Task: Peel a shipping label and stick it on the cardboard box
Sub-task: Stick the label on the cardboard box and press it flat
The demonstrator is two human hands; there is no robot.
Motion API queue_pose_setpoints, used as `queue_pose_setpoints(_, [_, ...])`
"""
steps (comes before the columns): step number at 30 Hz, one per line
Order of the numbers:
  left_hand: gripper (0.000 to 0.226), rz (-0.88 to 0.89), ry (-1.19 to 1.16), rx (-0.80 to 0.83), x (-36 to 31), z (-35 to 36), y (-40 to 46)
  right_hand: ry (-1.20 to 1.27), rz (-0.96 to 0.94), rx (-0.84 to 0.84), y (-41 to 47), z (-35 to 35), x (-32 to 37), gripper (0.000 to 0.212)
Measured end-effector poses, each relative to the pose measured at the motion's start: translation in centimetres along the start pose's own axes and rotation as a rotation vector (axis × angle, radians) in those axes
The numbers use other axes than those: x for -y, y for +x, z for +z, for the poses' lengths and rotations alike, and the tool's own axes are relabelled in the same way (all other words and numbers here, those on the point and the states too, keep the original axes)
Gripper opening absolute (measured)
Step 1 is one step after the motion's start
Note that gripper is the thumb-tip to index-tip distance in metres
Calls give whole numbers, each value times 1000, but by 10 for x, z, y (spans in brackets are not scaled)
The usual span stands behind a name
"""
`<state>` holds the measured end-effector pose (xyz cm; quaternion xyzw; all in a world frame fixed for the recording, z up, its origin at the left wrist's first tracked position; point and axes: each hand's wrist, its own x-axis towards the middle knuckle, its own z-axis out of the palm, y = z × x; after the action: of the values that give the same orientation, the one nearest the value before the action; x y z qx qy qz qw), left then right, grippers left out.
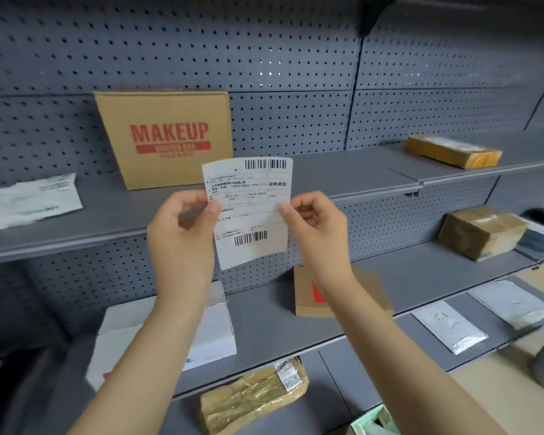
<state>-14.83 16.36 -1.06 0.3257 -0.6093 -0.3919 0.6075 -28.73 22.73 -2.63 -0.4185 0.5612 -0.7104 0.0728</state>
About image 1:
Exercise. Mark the grey plastic mailer bag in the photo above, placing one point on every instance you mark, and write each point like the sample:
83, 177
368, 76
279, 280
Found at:
512, 303

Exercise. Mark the white cardboard box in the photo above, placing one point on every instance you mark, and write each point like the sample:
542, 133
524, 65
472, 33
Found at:
208, 330

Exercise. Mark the dark blue-grey pouch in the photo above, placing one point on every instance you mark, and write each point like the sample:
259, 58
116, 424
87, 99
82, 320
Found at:
538, 242

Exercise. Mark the person's left hand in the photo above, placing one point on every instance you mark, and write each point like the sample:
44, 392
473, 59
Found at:
177, 249

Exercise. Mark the person's left thumb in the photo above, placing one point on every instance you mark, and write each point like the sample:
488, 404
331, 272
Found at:
211, 215

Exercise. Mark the person's right forearm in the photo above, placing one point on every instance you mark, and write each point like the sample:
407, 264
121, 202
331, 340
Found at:
381, 353

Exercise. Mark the brown taped cardboard box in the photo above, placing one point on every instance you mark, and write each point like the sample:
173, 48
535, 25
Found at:
478, 231

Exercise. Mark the grey metal pegboard shelving unit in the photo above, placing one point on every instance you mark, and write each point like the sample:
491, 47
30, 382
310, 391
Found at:
272, 63

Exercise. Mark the white flat mailer envelope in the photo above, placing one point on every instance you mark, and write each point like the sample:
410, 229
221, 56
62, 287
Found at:
449, 327

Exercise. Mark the small red-printed cardboard box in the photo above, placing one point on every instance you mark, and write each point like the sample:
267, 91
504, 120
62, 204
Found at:
306, 296

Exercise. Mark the large red-printed cardboard box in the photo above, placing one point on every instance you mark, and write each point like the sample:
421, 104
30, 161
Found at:
163, 144

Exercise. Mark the person's right hand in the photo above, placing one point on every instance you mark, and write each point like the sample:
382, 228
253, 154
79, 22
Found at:
324, 240

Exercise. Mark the person's left forearm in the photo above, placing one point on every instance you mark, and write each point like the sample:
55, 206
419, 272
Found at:
149, 357

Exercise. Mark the gold taped parcel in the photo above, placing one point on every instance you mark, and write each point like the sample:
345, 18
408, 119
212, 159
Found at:
249, 398

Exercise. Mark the yellow taped flat parcel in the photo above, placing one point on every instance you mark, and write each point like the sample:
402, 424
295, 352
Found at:
453, 151

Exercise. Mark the crumpled white plastic mailer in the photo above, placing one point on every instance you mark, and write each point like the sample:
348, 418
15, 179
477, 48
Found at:
31, 201

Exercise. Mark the green paper box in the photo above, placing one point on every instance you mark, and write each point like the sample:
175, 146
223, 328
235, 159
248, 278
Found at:
371, 423

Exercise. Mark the person's right thumb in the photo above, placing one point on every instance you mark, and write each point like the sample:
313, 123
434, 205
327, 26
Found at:
288, 217

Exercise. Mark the white barcode shipping label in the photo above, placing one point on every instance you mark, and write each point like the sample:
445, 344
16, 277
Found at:
254, 190

